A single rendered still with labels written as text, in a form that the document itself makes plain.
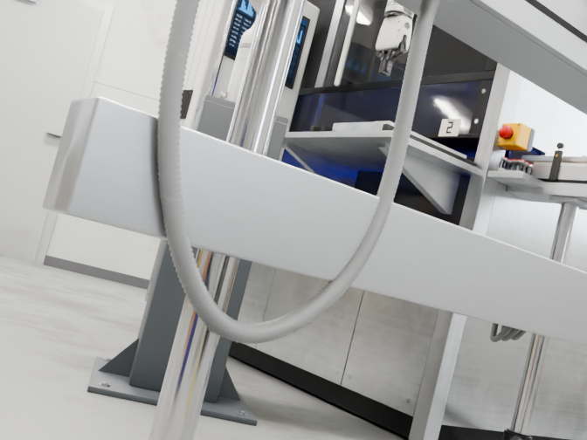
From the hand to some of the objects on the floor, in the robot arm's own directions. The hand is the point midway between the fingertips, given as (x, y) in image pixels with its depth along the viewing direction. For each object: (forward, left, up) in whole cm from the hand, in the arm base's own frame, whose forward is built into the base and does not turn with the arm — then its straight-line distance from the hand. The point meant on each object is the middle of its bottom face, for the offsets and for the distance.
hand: (385, 68), depth 214 cm
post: (+42, +9, -107) cm, 116 cm away
